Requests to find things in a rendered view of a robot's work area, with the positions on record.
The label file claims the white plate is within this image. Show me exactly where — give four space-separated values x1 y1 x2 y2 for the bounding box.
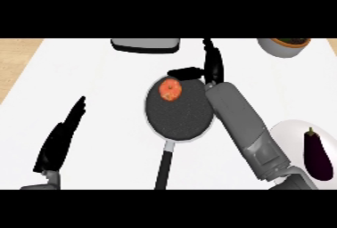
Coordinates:
267 118 337 191

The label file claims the dark purple eggplant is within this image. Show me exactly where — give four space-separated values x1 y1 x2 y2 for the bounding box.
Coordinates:
302 126 335 182

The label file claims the grey and black appliance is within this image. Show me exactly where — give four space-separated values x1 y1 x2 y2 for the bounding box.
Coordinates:
109 38 181 54

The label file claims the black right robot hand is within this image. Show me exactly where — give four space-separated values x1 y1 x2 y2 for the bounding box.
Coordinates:
165 37 224 87

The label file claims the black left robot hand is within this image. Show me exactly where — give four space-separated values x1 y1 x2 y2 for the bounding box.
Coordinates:
30 95 87 175

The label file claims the dark grey frying pan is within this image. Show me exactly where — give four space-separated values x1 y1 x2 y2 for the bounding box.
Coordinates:
143 75 215 191

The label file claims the grey plant pot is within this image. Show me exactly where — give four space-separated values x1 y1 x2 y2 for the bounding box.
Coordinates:
257 38 311 59

